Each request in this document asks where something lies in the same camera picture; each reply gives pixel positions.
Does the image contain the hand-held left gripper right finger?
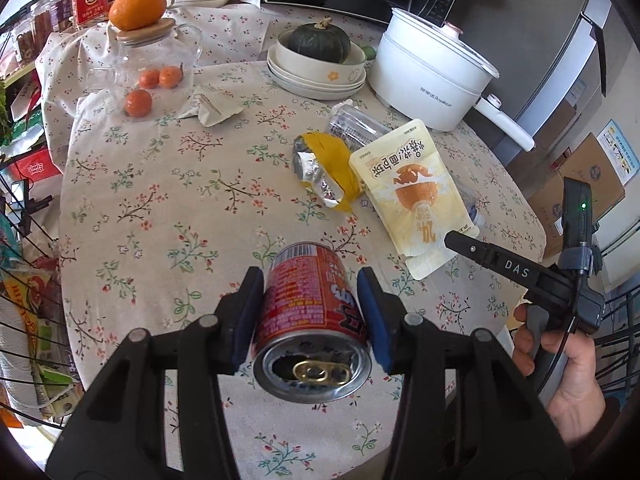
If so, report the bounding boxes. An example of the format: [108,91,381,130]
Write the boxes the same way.
[356,266,576,480]

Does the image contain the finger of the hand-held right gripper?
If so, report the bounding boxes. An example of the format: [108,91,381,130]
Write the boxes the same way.
[444,230,502,268]

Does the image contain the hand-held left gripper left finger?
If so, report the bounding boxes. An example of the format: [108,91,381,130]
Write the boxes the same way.
[45,266,266,480]

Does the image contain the red drink can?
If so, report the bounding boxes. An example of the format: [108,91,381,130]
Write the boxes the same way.
[252,242,373,403]

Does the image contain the person's right forearm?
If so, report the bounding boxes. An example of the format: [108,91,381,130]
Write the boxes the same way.
[575,400,613,453]

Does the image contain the person's right hand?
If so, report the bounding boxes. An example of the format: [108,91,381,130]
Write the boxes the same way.
[514,302,607,446]

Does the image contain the small clear plastic packet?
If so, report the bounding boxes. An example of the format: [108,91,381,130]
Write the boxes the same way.
[457,185,486,230]

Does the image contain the cream printed pouch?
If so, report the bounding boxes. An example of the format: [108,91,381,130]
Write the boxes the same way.
[348,119,481,281]

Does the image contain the white electric pot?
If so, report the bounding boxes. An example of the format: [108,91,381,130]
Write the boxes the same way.
[370,7,536,152]

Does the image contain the yellow foil packet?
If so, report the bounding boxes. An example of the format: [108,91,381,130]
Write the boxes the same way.
[292,131,363,213]

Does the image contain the clear plastic wrapper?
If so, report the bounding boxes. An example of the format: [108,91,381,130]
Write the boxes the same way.
[327,102,393,151]

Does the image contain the grey refrigerator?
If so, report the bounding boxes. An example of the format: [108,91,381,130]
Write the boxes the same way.
[492,0,613,166]

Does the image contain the glass pot lid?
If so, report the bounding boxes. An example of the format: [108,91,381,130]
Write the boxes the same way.
[389,7,501,78]

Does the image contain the beige paper pouch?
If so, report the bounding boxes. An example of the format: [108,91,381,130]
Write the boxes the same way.
[177,87,246,127]

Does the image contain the orange printed packet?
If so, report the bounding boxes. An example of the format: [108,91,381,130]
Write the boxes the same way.
[4,270,63,331]

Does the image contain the cream ceramic plate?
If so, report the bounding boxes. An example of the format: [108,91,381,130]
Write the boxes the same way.
[270,60,366,102]
[267,45,368,95]

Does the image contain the cream ceramic bowl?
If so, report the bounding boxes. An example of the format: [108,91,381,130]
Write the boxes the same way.
[275,30,367,86]

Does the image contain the dark green pumpkin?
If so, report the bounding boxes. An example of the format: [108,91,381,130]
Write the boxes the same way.
[289,16,352,63]

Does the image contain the red cardboard box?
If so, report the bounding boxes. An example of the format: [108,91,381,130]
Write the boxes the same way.
[12,150,63,183]

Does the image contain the clear glass pitcher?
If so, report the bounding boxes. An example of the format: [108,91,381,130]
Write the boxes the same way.
[87,17,203,106]

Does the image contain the green printed carton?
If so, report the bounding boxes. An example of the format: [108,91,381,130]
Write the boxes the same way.
[10,110,46,143]

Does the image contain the wooden pitcher lid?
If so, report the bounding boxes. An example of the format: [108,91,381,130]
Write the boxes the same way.
[116,17,177,47]

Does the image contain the green leafy plant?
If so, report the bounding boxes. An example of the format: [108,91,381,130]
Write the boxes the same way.
[0,80,13,146]

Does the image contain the large orange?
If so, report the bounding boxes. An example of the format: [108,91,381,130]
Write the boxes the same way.
[109,0,167,32]

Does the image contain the clear snack jar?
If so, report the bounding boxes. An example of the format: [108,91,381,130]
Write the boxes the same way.
[30,0,56,42]
[12,20,37,63]
[47,0,76,33]

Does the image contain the black metal wire stand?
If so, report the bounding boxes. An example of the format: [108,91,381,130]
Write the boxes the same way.
[595,240,640,403]

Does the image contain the blue wall poster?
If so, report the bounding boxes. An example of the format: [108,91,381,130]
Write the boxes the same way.
[597,120,640,186]

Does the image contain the black wire rack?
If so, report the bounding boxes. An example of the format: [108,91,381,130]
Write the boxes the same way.
[0,160,81,431]

